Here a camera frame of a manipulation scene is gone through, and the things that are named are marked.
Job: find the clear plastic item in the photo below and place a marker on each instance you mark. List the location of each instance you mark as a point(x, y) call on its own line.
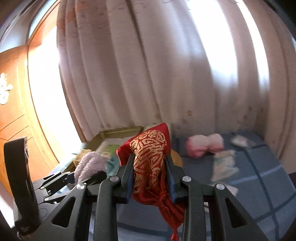
point(242, 142)

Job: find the teal cloth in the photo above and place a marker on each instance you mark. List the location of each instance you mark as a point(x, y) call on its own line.
point(112, 166)

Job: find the pink floral curtain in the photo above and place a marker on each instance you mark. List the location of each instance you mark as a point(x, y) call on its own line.
point(202, 66)

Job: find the yellow sponge cloth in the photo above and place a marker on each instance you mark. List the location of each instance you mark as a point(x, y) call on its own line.
point(79, 156)

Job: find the red gold drawstring pouch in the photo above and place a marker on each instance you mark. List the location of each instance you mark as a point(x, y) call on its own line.
point(149, 173)

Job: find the pale yellow tissue box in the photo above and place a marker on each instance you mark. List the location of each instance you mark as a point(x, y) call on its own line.
point(169, 125)

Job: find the pink white rolled socks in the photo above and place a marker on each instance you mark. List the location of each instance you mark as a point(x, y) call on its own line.
point(198, 145)

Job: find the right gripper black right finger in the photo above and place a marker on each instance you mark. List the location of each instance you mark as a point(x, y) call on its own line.
point(229, 220)

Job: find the green tissue pack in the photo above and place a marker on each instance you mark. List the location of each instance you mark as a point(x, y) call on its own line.
point(107, 150)

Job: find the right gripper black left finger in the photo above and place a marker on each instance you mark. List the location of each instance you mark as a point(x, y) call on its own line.
point(97, 203)

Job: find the wooden door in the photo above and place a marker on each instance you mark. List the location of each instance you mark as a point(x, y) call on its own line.
point(19, 118)

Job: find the teal white wipes packet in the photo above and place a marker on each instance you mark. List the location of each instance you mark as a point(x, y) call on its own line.
point(224, 165)

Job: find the gold metal tray box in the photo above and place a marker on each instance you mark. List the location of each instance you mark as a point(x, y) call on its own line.
point(117, 136)

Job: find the pink fuzzy cloth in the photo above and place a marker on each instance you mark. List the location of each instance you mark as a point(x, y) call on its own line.
point(90, 164)

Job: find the round gold pink tin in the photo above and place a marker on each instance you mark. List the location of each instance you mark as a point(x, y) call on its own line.
point(176, 158)

